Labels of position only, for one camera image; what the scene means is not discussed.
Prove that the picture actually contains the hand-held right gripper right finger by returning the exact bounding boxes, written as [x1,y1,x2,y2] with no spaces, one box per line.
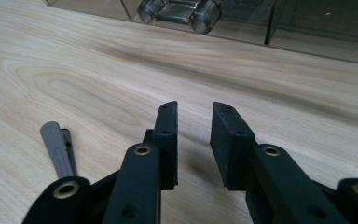
[210,101,349,224]

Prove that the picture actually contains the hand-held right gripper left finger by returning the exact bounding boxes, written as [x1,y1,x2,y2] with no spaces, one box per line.
[102,100,179,224]

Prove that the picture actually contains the clear acrylic organizer box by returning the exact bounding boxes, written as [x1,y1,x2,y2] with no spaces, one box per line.
[45,0,358,67]

